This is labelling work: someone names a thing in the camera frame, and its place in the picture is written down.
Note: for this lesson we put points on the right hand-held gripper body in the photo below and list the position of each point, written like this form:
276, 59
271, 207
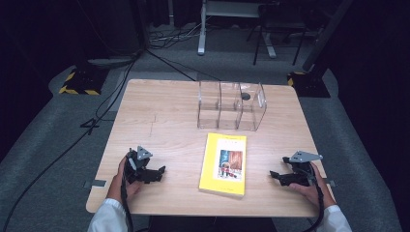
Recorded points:
300, 167

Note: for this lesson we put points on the white desk frame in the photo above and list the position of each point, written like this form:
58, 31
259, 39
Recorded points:
202, 32

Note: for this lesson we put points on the slanted grey stand pole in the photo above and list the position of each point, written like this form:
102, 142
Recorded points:
325, 35

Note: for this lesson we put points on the clear acrylic book rack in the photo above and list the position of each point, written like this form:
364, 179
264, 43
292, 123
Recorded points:
225, 106

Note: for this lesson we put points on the black chair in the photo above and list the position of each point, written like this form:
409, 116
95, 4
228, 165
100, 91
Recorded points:
277, 25

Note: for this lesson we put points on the person's right hand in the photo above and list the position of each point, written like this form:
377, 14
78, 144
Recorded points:
307, 190

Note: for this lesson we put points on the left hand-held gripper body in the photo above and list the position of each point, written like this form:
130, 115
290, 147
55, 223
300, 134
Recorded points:
138, 167

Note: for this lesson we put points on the black yellow striped stand base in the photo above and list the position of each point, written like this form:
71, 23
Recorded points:
309, 84
83, 82

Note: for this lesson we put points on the grey tape tab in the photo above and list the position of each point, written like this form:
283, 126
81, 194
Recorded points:
331, 183
96, 183

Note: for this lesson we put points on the person's left hand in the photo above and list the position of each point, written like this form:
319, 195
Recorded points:
132, 189

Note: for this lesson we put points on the yellow book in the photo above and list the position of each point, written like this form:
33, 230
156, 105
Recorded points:
222, 164

